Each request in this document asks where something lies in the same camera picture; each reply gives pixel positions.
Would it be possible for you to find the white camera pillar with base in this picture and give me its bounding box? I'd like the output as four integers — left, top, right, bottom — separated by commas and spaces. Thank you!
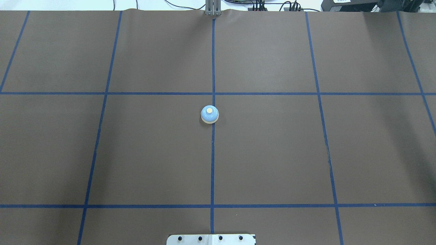
166, 234, 256, 245

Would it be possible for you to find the black box with label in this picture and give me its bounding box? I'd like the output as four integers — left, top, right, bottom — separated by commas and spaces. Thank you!
321, 0, 379, 12

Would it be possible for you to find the blue white call bell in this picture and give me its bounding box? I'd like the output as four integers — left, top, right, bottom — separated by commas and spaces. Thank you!
200, 104, 219, 124

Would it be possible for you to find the aluminium frame post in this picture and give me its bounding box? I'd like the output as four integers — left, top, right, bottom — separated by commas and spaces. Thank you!
205, 0, 222, 16

